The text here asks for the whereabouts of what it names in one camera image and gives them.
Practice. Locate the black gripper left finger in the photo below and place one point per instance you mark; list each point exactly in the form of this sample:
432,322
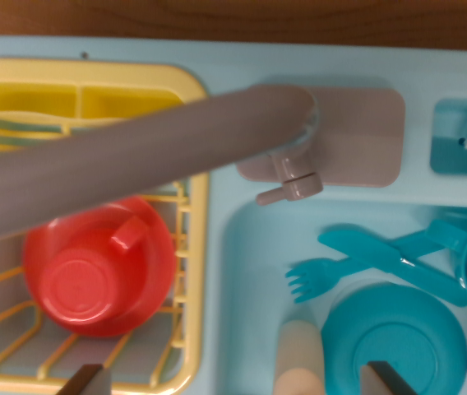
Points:
91,382

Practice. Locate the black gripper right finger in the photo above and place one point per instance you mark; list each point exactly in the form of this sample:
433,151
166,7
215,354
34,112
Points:
381,382

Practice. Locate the cream toy detergent bottle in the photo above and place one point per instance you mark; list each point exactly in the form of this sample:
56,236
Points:
299,358

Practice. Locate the light blue toy sink unit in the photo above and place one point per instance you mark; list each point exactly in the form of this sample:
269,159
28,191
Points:
233,288

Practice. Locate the teal plastic plate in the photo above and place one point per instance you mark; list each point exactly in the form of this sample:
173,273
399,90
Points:
406,329

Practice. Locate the red plastic cup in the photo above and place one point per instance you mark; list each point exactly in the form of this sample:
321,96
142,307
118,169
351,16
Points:
81,288

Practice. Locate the teal plastic fork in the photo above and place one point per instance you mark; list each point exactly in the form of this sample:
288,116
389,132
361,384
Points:
313,280

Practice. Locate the teal plastic knife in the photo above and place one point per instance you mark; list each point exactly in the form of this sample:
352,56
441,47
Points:
365,251

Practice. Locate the yellow plastic dish rack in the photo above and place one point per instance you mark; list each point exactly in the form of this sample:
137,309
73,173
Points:
194,288

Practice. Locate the red plastic plate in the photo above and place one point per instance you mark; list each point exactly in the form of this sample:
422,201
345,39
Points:
155,247

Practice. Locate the grey toy faucet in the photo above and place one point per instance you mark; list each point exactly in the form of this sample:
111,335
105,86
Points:
135,152

